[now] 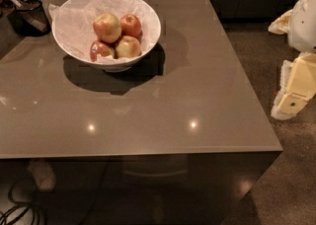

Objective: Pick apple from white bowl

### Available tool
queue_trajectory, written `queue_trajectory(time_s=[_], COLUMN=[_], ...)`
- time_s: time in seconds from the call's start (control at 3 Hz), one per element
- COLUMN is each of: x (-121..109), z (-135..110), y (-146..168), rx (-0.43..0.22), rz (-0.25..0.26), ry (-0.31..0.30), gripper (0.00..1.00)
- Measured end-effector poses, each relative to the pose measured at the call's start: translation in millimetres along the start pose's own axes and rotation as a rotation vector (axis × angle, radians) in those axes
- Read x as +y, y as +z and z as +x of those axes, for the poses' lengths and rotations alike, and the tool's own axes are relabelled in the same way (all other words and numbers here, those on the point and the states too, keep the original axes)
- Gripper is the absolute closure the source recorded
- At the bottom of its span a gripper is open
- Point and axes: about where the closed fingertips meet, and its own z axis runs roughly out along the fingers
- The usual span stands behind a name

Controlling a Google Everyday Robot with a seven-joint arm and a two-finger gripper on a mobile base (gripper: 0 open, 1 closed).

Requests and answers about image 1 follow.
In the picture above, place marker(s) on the white crumpled paper liner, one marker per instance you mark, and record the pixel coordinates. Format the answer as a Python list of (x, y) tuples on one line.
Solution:
[(75, 28)]

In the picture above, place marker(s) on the white ceramic bowl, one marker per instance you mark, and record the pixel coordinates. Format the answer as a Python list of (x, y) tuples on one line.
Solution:
[(65, 21)]

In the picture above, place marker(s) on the red apple at back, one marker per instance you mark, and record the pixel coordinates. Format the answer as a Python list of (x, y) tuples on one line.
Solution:
[(130, 25)]

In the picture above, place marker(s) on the large red-yellow apple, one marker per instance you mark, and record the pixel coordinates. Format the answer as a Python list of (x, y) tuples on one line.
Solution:
[(107, 27)]

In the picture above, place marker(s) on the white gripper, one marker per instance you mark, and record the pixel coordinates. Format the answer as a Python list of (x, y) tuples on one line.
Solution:
[(303, 25)]

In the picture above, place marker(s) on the red apple with sticker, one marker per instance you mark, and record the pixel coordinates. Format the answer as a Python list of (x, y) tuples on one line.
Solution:
[(99, 49)]

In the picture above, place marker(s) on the black mesh basket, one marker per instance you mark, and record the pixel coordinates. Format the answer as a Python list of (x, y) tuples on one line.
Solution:
[(29, 19)]

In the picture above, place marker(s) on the yellow-red apple front right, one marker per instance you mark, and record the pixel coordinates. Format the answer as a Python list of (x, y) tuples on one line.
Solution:
[(128, 47)]

